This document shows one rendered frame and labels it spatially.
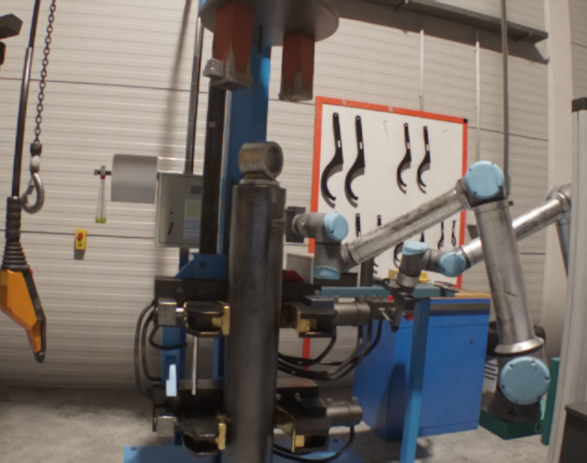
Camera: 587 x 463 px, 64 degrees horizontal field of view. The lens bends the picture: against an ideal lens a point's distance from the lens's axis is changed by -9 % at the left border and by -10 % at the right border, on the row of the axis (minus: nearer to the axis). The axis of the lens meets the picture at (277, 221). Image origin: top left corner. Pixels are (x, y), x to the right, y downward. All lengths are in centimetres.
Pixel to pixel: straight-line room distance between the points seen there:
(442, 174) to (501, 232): 316
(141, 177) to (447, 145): 292
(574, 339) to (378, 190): 292
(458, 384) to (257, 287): 198
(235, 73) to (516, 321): 127
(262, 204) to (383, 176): 258
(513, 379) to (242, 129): 161
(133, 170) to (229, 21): 110
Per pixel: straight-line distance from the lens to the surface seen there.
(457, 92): 500
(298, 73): 221
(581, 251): 174
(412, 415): 290
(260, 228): 194
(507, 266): 159
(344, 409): 239
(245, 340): 199
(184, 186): 281
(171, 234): 280
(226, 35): 199
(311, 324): 200
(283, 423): 231
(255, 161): 199
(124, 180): 277
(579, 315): 176
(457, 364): 354
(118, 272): 400
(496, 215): 159
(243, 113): 247
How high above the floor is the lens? 132
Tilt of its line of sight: 1 degrees up
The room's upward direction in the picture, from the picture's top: 3 degrees clockwise
